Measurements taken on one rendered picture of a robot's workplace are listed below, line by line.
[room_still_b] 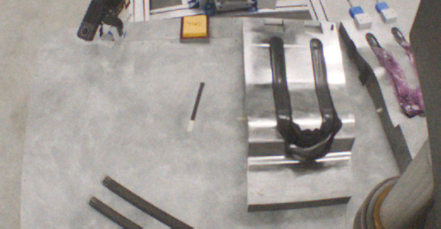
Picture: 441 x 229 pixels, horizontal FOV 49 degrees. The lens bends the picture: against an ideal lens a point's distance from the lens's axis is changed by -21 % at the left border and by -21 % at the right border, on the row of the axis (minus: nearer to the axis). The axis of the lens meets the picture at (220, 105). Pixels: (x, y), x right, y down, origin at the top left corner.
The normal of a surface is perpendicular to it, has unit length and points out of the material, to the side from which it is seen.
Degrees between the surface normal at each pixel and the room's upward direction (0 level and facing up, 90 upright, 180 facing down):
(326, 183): 0
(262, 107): 26
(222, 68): 0
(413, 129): 0
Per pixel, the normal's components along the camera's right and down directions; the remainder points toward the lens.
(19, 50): 0.00, -0.49
